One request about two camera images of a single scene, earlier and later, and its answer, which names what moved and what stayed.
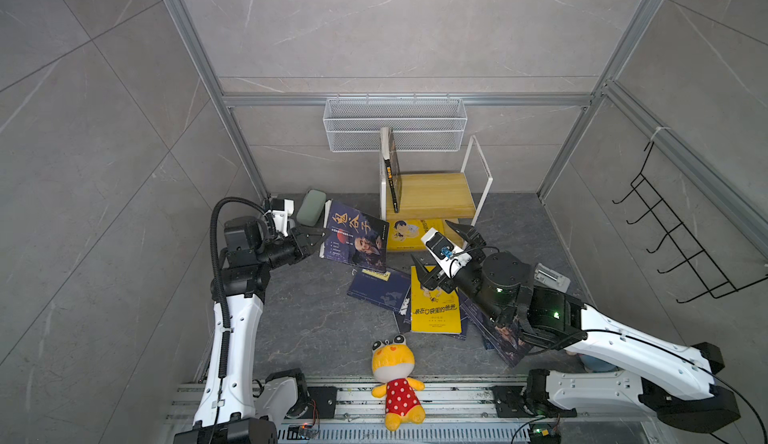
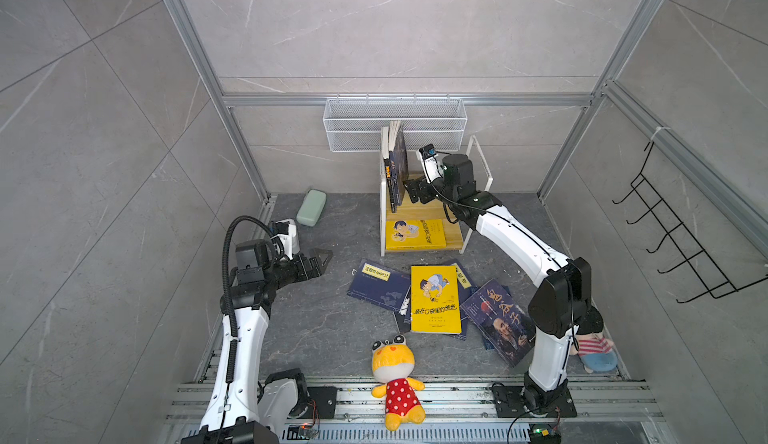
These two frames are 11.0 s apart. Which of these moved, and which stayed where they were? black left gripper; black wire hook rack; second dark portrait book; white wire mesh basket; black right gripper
Moved: black right gripper; black left gripper
Stayed: white wire mesh basket; black wire hook rack; second dark portrait book
